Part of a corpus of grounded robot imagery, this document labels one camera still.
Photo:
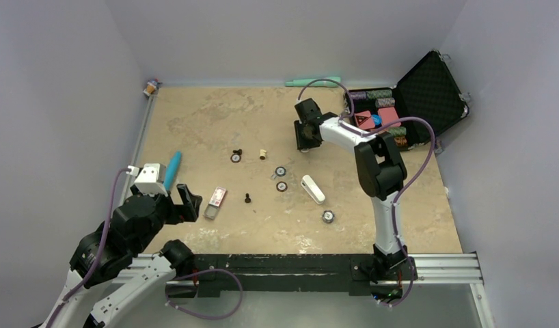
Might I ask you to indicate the brown poker chip left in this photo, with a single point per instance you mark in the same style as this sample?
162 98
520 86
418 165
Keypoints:
235 158

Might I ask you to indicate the mint green microphone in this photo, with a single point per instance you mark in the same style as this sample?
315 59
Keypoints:
314 82

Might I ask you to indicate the black poker chip case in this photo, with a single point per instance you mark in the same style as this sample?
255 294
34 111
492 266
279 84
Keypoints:
427 91

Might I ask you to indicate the light blue white stapler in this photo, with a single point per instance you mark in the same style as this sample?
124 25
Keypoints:
312 189

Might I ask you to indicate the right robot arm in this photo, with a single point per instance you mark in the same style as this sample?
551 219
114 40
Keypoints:
380 170

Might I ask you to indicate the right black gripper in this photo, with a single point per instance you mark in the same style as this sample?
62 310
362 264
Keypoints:
303 143

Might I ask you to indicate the blue marker pen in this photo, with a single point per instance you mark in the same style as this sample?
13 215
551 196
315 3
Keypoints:
172 169

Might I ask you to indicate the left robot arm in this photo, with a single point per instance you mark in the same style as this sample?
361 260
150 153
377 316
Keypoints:
130 228

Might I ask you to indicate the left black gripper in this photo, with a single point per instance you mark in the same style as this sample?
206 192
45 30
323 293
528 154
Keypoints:
188 211

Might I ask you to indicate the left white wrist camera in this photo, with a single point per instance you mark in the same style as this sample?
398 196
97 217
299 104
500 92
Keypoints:
148 179

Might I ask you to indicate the small orange toy figure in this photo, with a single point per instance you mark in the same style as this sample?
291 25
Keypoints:
151 87

